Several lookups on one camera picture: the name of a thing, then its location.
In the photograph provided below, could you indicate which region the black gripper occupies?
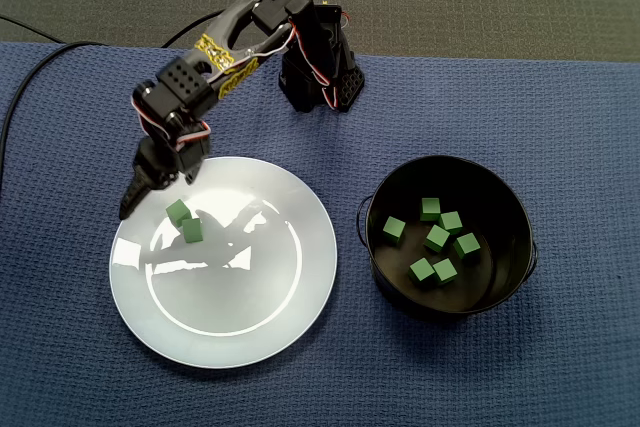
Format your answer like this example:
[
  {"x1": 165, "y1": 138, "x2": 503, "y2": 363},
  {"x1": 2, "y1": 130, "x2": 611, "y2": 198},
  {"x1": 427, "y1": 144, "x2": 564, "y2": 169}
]
[{"x1": 118, "y1": 131, "x2": 212, "y2": 221}]

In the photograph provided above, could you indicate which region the green cube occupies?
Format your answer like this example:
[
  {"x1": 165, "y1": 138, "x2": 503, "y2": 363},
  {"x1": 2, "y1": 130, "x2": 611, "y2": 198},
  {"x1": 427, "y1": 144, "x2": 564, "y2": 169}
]
[
  {"x1": 420, "y1": 197, "x2": 442, "y2": 222},
  {"x1": 181, "y1": 217, "x2": 205, "y2": 245},
  {"x1": 407, "y1": 257, "x2": 436, "y2": 288},
  {"x1": 432, "y1": 258, "x2": 458, "y2": 286},
  {"x1": 382, "y1": 216, "x2": 407, "y2": 246},
  {"x1": 423, "y1": 224, "x2": 452, "y2": 254},
  {"x1": 439, "y1": 211, "x2": 464, "y2": 235},
  {"x1": 165, "y1": 198, "x2": 193, "y2": 226},
  {"x1": 453, "y1": 232, "x2": 482, "y2": 261}
]

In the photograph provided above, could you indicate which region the white round plate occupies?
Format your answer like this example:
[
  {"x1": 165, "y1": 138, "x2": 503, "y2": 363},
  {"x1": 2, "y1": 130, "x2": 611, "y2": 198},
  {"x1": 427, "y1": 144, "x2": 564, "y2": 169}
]
[{"x1": 108, "y1": 155, "x2": 339, "y2": 370}]

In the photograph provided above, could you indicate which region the black metal bucket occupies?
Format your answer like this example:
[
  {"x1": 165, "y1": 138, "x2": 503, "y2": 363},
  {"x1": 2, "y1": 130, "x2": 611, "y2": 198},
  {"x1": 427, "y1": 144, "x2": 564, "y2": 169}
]
[{"x1": 355, "y1": 154, "x2": 540, "y2": 324}]

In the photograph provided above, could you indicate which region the blue woven mat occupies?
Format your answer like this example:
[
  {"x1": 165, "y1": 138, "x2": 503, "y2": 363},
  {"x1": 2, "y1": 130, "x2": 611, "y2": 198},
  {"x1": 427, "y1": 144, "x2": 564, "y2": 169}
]
[{"x1": 0, "y1": 41, "x2": 640, "y2": 427}]

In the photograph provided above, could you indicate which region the white red servo wire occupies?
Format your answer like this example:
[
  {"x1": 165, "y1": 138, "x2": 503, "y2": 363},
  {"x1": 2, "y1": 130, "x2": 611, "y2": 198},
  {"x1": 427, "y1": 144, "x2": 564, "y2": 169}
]
[{"x1": 131, "y1": 92, "x2": 167, "y2": 141}]

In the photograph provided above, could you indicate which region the thick black cable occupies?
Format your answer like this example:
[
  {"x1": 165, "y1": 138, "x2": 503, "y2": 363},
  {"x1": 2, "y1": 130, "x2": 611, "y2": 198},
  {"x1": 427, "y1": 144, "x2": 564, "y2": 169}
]
[{"x1": 0, "y1": 41, "x2": 104, "y2": 198}]

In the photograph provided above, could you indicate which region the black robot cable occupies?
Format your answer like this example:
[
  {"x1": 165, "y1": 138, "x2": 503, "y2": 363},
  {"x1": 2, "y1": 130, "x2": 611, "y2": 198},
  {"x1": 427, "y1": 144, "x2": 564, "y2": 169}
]
[{"x1": 160, "y1": 9, "x2": 224, "y2": 50}]

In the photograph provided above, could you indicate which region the thin black cable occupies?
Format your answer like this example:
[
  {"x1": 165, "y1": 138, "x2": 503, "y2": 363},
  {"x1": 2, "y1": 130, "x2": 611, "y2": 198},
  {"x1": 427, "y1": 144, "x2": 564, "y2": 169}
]
[{"x1": 0, "y1": 14, "x2": 66, "y2": 44}]

